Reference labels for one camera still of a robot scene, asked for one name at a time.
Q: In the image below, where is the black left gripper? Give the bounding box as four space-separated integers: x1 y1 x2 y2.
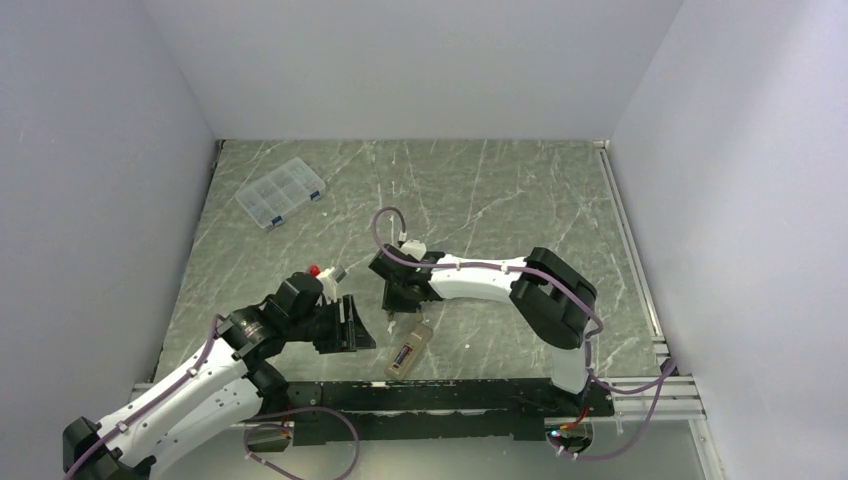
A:
286 293 375 354

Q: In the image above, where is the blue purple battery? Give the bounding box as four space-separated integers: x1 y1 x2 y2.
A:
391 343 414 370

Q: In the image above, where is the white remote control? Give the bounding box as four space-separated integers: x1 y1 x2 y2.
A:
385 323 433 380

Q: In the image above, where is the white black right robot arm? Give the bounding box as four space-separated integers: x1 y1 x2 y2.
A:
368 241 598 415

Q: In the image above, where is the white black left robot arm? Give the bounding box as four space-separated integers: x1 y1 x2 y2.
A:
62 272 365 479

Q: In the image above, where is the clear plastic organizer box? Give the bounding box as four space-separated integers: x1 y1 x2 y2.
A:
235 157 326 230

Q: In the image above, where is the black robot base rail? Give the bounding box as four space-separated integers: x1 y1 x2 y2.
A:
249 378 614 446

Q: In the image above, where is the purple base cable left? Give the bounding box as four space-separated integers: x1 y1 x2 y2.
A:
243 405 361 480

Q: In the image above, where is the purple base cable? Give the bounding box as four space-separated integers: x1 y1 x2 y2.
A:
546 360 677 463
243 405 361 480

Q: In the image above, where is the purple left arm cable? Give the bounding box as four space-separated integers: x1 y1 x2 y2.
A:
62 313 223 480

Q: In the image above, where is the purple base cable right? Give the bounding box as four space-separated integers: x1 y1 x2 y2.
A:
546 360 677 463

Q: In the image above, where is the aluminium frame rail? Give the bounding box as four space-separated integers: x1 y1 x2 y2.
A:
593 140 726 479

